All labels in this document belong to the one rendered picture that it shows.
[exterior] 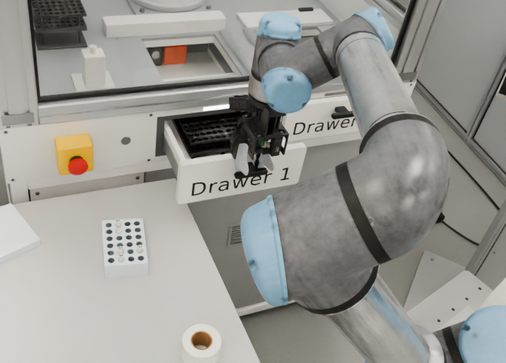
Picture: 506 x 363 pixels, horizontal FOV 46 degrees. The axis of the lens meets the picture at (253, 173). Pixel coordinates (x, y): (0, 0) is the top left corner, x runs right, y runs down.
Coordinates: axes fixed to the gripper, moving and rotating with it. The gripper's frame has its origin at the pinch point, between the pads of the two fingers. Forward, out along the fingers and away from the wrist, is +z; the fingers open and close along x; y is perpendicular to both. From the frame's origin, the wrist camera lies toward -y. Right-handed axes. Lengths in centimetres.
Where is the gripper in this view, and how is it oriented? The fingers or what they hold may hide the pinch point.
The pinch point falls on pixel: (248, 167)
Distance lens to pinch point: 127.2
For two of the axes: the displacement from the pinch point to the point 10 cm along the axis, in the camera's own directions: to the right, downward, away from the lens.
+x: 9.1, -1.5, 3.8
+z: -1.5, 7.5, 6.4
